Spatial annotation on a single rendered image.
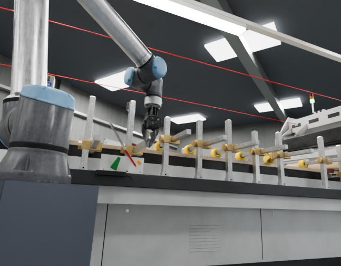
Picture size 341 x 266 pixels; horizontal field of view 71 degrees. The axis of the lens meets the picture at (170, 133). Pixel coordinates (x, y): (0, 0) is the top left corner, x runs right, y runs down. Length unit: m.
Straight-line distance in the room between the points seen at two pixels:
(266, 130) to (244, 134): 0.81
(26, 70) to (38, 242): 0.56
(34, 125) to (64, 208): 0.23
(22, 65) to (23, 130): 0.31
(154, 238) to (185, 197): 0.37
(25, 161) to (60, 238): 0.21
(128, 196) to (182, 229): 0.55
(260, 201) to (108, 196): 1.12
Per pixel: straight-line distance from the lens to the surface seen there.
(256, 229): 2.23
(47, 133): 0.71
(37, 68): 0.97
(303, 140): 3.74
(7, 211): 0.62
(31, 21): 1.04
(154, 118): 1.20
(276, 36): 3.22
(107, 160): 1.47
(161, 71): 1.10
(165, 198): 1.58
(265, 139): 9.36
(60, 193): 0.67
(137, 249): 1.77
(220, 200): 1.76
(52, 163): 0.70
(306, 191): 2.27
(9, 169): 0.70
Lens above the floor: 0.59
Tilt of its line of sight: 14 degrees up
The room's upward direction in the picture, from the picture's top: 3 degrees clockwise
